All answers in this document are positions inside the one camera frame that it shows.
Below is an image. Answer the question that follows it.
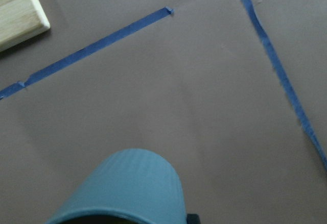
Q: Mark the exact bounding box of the blue ribbed cup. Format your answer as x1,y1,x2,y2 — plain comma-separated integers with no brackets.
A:
47,148,201,223

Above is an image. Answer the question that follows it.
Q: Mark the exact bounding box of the wooden cutting board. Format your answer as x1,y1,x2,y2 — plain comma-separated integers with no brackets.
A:
1,0,51,51

